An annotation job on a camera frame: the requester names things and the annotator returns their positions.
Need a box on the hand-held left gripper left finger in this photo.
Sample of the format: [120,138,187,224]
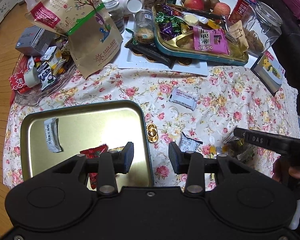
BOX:
[51,141,135,197]

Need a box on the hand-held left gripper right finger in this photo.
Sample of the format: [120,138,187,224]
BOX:
[168,142,253,197]

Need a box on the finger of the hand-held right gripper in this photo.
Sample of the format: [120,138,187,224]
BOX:
[234,127,249,138]

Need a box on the clear date packet gold label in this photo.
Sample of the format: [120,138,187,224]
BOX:
[222,134,257,163]

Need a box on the white grey-print snack packet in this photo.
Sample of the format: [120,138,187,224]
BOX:
[179,132,203,153]

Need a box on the gold ingot chocolate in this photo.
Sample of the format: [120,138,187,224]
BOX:
[146,124,158,143]

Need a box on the red snack packet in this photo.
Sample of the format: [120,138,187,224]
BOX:
[80,144,108,190]

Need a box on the gold tin tray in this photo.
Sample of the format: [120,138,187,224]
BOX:
[20,99,155,192]

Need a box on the white blue-print snack bar packet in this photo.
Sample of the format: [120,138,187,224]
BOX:
[169,87,198,110]

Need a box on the long white snack packet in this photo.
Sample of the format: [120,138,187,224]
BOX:
[44,117,63,153]

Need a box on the person's right hand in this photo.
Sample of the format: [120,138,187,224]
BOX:
[272,159,300,183]

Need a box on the floral tablecloth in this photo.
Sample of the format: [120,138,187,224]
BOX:
[2,52,299,195]

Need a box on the silver box yellow print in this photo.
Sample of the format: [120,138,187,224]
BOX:
[250,51,286,96]

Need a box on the gold chocolate coin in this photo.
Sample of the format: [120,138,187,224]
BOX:
[177,57,193,66]

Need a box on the white rectangular tray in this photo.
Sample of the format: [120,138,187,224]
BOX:
[118,17,209,77]

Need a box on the pink snack packet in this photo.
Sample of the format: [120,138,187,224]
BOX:
[192,26,230,55]

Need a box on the small kraft paper packet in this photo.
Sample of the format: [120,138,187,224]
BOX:
[226,20,250,53]

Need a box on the black sofa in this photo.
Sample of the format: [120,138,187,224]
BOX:
[207,0,300,140]

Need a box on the black snack packet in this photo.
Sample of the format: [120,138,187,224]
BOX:
[125,39,177,69]

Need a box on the teal-rimmed gold tray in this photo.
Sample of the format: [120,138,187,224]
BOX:
[151,4,249,67]

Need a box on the large clear jar with nuts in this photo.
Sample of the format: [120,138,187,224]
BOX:
[242,1,283,57]

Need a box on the clear glass dish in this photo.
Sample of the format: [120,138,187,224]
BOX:
[11,52,77,107]

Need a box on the white black drink pouch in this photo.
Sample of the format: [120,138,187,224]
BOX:
[39,66,57,90]

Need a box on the large kraft paper snack bag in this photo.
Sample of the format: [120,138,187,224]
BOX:
[24,0,123,79]

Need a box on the red can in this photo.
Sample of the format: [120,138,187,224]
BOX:
[229,0,257,24]

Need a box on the white jelly cup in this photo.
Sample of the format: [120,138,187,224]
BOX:
[184,14,199,24]

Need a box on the red apple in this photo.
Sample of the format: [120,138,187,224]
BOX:
[212,2,232,16]
[184,0,205,11]

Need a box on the pale tape roll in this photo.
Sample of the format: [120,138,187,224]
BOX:
[24,66,42,88]

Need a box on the purple wrapped candy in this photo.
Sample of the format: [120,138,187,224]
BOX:
[160,21,182,40]
[161,4,180,14]

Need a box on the green foil candy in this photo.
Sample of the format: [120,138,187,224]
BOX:
[171,16,184,30]
[155,11,172,24]

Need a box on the small glass jar with cookies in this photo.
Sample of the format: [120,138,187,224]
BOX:
[134,9,157,44]

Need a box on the red white-print packet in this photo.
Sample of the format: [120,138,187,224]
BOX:
[9,69,28,90]

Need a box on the white paper cup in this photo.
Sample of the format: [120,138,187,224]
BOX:
[119,0,143,14]

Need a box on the grey cardboard box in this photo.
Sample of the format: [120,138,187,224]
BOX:
[15,25,55,55]

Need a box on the glass jar with metal lid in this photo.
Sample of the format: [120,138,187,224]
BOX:
[99,0,125,32]

